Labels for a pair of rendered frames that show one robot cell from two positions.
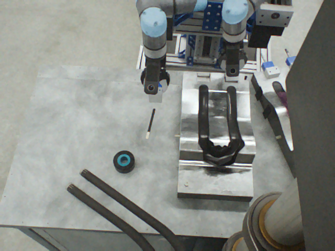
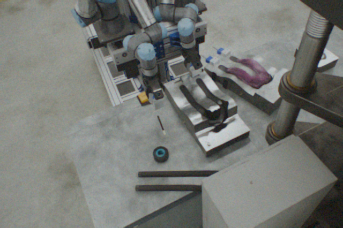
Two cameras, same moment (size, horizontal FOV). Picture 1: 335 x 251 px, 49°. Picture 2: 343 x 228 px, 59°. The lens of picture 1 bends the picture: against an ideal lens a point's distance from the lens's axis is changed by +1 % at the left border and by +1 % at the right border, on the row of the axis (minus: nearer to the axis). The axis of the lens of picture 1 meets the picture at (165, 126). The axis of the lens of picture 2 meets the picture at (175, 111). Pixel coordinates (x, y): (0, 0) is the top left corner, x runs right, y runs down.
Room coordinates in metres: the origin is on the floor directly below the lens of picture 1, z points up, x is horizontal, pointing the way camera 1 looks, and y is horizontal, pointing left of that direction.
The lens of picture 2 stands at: (-0.23, 0.39, 2.19)
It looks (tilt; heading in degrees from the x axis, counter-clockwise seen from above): 52 degrees down; 336
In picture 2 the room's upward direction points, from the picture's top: 7 degrees counter-clockwise
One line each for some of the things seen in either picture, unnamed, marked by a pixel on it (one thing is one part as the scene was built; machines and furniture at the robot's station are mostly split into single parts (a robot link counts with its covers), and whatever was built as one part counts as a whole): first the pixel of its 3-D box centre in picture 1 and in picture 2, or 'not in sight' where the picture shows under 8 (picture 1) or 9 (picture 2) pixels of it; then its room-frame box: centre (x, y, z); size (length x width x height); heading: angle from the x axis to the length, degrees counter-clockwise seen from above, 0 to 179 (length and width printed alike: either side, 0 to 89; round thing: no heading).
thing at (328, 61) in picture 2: not in sight; (315, 57); (0.62, -0.99, 0.84); 0.20 x 0.15 x 0.07; 177
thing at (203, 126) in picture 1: (219, 120); (204, 98); (0.67, -0.20, 0.92); 0.35 x 0.16 x 0.09; 177
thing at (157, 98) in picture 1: (156, 84); (154, 97); (0.81, 0.03, 0.93); 0.13 x 0.05 x 0.05; 176
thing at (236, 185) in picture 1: (215, 129); (204, 106); (0.65, -0.19, 0.87); 0.50 x 0.26 x 0.14; 177
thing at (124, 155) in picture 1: (124, 161); (161, 154); (0.54, 0.15, 0.82); 0.08 x 0.08 x 0.04
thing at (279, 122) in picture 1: (308, 116); (249, 75); (0.71, -0.55, 0.86); 0.50 x 0.26 x 0.11; 14
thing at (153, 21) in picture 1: (153, 27); (146, 55); (0.79, 0.03, 1.25); 0.09 x 0.08 x 0.11; 11
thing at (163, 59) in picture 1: (155, 60); (151, 78); (0.80, 0.03, 1.09); 0.09 x 0.08 x 0.12; 177
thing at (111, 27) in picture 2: not in sight; (111, 20); (1.39, 0.01, 1.09); 0.15 x 0.15 x 0.10
